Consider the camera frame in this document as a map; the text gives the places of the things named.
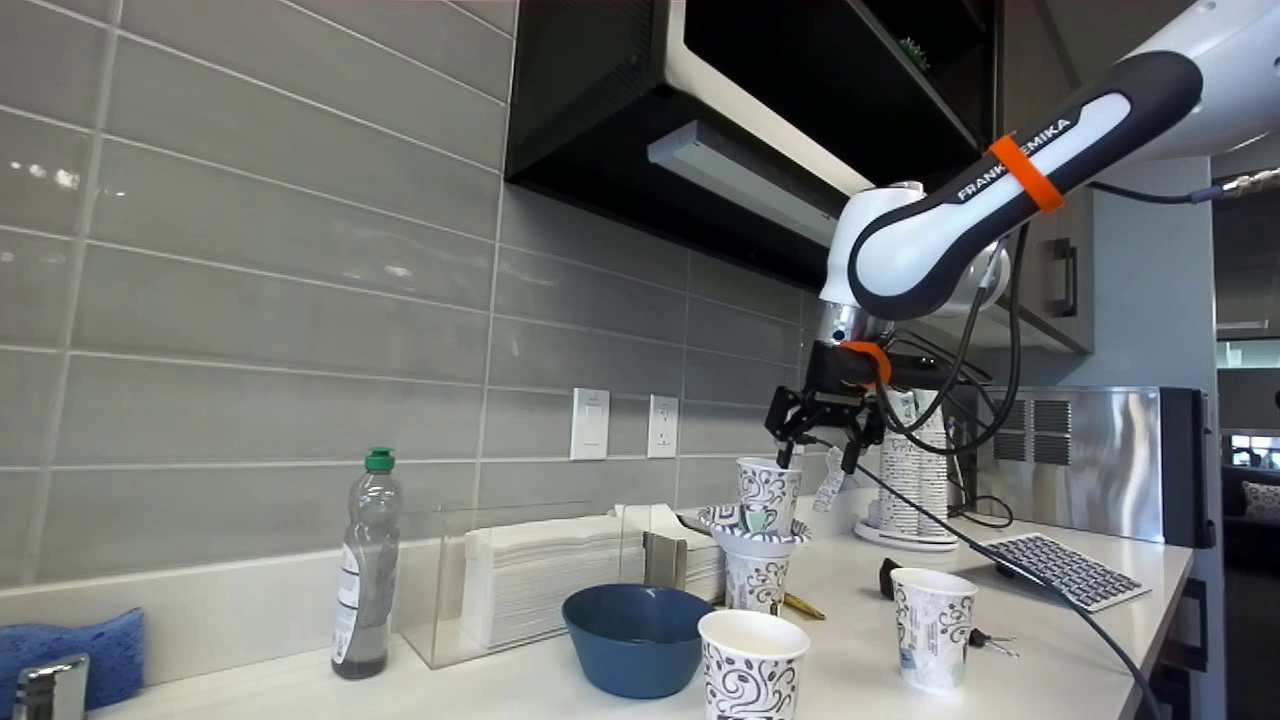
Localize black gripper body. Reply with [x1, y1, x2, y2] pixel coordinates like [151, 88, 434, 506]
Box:
[763, 348, 894, 448]

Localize tall paper cup stack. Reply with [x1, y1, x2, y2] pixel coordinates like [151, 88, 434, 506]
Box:
[859, 389, 959, 535]

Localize dark blue plastic bowl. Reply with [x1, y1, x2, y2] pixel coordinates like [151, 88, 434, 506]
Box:
[561, 578, 722, 704]

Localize white round tray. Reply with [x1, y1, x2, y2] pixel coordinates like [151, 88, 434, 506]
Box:
[854, 518, 968, 555]

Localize under-cabinet light bar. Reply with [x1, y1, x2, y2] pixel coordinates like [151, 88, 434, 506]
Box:
[644, 114, 863, 258]

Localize grey keyboard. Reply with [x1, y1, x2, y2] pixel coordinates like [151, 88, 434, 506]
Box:
[984, 532, 1153, 621]

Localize stainless steel appliance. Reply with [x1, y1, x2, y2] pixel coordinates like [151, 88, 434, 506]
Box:
[978, 384, 1221, 552]

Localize dark base cabinet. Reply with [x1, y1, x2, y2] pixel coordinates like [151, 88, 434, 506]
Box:
[1139, 535, 1233, 720]

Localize clear acrylic napkin holder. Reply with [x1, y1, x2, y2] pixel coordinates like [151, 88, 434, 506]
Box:
[398, 513, 724, 671]

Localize black upper cabinet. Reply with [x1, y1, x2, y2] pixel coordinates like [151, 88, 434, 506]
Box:
[499, 0, 1004, 309]

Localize clear soap bottle green cap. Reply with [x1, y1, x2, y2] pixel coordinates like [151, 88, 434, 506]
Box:
[327, 443, 404, 683]

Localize blue sponge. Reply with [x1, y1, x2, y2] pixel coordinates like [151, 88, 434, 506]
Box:
[0, 603, 151, 717]

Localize black orange wrist camera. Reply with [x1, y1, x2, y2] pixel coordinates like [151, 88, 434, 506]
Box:
[837, 334, 900, 393]

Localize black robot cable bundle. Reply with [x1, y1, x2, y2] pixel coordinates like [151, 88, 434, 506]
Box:
[877, 176, 1280, 532]

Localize orange arm strap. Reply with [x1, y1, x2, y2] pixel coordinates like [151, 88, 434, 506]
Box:
[988, 130, 1067, 216]

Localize thin dark blue cable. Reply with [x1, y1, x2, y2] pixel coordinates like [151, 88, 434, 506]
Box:
[798, 432, 1166, 720]

